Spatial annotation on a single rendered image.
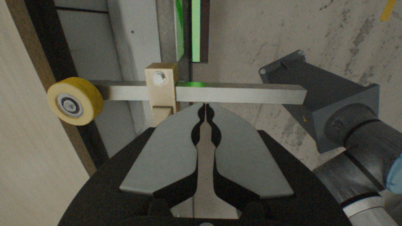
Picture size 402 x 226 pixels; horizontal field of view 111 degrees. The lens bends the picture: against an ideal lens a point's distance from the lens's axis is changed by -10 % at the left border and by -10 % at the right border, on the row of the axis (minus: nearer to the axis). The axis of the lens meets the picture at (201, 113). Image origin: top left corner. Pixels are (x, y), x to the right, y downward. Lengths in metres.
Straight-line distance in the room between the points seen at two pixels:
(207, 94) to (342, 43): 1.26
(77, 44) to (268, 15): 1.03
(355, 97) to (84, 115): 0.84
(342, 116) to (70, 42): 0.86
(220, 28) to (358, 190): 1.01
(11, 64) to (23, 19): 0.07
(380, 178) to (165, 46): 0.71
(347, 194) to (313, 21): 1.01
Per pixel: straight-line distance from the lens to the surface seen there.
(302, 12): 1.28
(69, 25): 0.44
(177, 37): 0.33
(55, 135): 0.41
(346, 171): 0.68
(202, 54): 0.42
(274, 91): 0.32
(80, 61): 0.44
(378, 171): 0.69
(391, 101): 2.01
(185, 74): 0.44
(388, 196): 2.95
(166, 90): 0.29
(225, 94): 0.29
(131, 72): 0.57
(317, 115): 0.75
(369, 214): 0.67
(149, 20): 0.52
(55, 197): 0.61
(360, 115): 0.77
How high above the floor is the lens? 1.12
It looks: 60 degrees down
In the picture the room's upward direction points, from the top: 177 degrees counter-clockwise
